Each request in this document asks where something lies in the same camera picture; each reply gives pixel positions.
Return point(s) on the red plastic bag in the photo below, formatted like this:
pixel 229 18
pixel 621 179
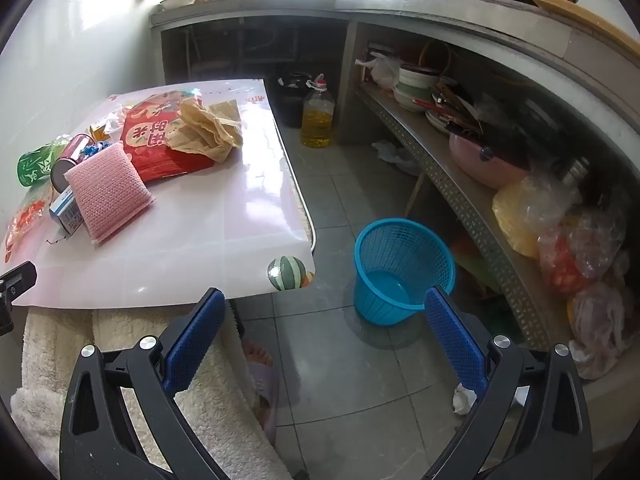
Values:
pixel 565 265

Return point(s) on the blue plastic basket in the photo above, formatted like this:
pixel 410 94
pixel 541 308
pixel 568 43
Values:
pixel 380 260

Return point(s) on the white fluffy robe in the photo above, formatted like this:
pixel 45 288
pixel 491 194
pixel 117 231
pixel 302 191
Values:
pixel 50 360

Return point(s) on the beige cloth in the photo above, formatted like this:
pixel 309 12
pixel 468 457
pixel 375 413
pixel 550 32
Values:
pixel 210 130

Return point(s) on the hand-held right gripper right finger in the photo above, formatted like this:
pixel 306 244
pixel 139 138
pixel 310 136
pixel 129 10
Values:
pixel 455 340

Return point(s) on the pink basin on shelf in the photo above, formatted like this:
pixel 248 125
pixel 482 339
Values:
pixel 475 165

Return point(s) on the pink plastic tablecloth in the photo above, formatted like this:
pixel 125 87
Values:
pixel 200 220

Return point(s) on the red printed packet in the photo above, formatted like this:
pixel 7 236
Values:
pixel 150 135

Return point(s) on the crumpled white tissue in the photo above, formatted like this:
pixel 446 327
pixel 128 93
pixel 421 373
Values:
pixel 462 402

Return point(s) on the perforated metal shelf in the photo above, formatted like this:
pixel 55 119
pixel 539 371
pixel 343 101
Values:
pixel 450 185

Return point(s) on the white plastic bag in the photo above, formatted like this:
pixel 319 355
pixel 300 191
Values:
pixel 385 72

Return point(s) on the stack of bowls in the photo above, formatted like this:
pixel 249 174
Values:
pixel 415 85

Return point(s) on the yellow plastic bag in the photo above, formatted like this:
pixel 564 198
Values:
pixel 515 215

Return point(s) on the person's foot in purple slipper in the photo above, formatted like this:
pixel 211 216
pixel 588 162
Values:
pixel 262 375

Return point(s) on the pink scrub sponge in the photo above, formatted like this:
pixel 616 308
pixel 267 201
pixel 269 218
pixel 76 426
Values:
pixel 107 190

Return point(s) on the red drink can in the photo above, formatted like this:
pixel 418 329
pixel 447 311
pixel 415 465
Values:
pixel 70 157

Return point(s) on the cooking oil bottle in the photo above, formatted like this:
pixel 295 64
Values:
pixel 316 125

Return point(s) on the green label plastic bottle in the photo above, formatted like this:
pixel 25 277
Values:
pixel 37 162

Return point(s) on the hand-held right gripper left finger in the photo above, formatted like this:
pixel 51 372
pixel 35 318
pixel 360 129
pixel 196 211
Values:
pixel 195 340

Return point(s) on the blue white toothpaste box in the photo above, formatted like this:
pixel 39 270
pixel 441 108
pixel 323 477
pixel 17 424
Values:
pixel 65 212

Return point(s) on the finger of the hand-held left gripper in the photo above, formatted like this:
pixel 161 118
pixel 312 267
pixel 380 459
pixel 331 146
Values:
pixel 17 279

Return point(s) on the steel flask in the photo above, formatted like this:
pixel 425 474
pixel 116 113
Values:
pixel 575 170

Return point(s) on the grey concrete counter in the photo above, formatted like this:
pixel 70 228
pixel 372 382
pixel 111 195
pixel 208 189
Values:
pixel 400 2

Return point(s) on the pile of kitchen utensils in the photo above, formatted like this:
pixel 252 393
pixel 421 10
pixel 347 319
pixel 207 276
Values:
pixel 460 107

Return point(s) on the wooden cutting board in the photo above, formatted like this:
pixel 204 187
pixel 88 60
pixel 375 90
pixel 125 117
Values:
pixel 575 17

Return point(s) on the pink plastic bag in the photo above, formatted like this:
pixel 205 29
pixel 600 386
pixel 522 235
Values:
pixel 595 320

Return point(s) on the white rag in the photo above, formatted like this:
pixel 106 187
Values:
pixel 395 152

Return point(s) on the clear bag with red print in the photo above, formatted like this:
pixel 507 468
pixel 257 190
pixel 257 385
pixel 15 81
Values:
pixel 27 220

